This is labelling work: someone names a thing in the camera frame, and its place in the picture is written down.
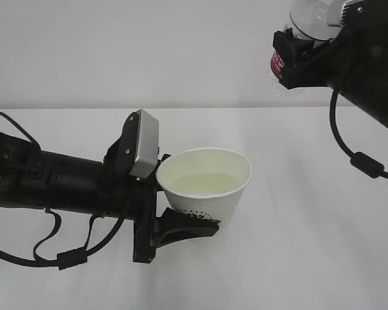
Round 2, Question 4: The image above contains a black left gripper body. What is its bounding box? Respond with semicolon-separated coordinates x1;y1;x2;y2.
95;147;161;264

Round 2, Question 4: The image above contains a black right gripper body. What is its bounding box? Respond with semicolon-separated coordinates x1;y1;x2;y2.
280;30;351;89

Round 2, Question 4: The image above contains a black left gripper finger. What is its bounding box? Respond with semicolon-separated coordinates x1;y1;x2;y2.
153;208;219;248
156;154;171;169

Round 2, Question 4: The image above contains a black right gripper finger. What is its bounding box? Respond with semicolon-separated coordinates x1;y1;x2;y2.
272;28;314;70

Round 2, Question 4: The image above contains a clear water bottle red label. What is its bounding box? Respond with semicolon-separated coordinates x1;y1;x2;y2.
270;1;341;83

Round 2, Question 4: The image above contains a white paper cup green logo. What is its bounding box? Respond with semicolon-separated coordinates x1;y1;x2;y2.
155;147;252;228

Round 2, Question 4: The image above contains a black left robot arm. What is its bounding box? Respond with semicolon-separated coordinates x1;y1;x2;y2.
0;132;219;264

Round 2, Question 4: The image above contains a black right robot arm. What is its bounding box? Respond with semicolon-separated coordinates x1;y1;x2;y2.
270;1;388;129

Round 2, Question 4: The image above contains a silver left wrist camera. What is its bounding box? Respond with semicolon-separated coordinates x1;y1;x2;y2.
123;109;159;179

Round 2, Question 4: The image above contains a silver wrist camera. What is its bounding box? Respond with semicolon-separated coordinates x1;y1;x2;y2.
123;109;159;179
327;0;363;27

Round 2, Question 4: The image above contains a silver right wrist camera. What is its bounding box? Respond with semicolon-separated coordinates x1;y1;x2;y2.
327;0;363;27

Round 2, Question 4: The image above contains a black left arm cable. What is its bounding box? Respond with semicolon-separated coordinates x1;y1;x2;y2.
0;110;136;271

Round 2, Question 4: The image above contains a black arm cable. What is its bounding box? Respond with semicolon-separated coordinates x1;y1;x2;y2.
329;87;388;182
0;110;136;271

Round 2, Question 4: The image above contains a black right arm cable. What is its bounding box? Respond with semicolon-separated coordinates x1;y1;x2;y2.
329;87;388;182

